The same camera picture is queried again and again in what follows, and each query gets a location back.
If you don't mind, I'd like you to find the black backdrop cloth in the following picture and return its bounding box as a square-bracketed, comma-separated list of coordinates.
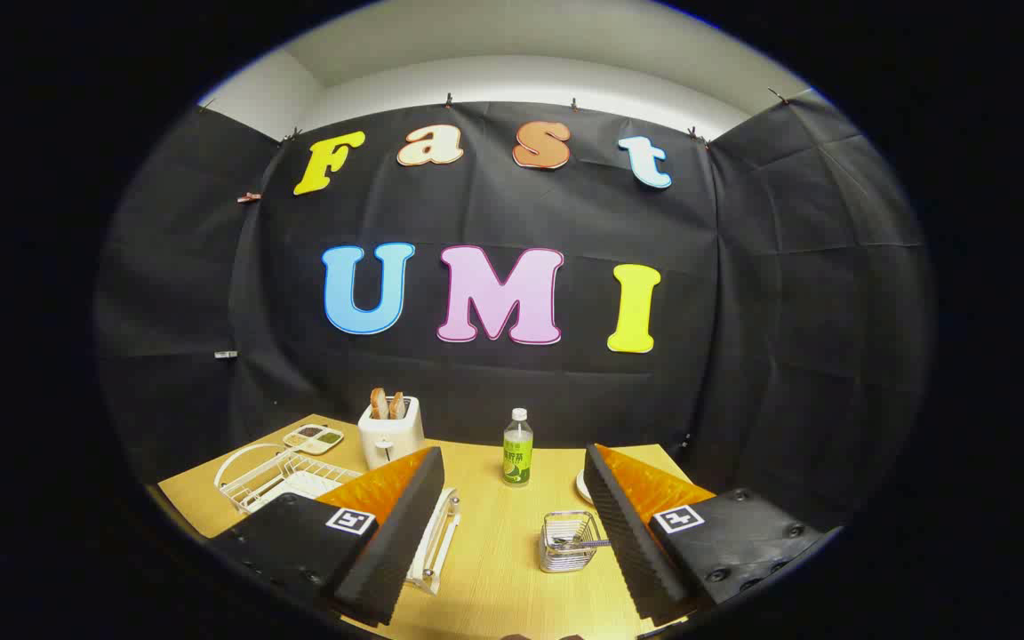
[94, 89, 935, 534]

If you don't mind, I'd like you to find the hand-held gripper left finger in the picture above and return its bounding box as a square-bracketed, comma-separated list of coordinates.
[210, 446, 446, 628]

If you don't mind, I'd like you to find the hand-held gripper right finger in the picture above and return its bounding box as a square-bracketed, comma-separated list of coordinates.
[583, 443, 842, 628]

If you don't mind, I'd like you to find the silver wire basket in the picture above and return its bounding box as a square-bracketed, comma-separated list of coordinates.
[539, 511, 602, 573]

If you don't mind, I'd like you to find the green label drink bottle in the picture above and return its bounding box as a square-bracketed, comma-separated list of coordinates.
[502, 408, 534, 487]

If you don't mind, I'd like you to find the white toaster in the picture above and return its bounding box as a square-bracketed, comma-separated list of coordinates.
[357, 396, 426, 470]

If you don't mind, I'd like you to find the white wire dish rack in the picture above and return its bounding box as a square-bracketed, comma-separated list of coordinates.
[214, 442, 461, 595]

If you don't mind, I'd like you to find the small divided sauce dish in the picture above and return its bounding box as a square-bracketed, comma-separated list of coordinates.
[284, 424, 345, 455]

